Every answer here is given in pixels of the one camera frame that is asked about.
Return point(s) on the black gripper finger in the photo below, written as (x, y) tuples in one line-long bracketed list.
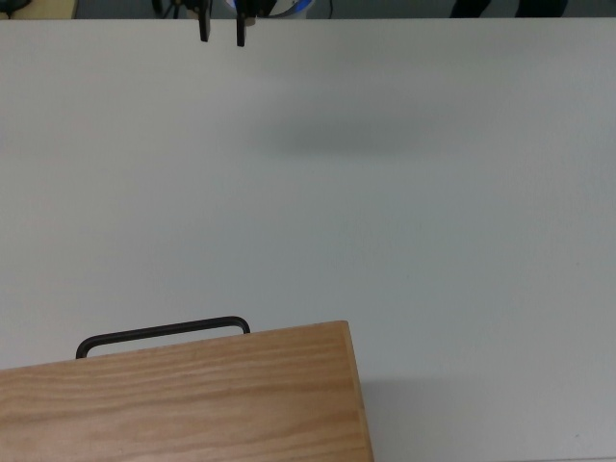
[(206, 26), (240, 29)]

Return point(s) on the brown wooden board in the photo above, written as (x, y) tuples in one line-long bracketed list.
[(48, 8)]

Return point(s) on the dark bulky object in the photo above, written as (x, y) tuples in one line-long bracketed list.
[(510, 7)]

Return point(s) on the oak wooden cabinet shell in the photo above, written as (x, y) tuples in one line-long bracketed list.
[(192, 404)]

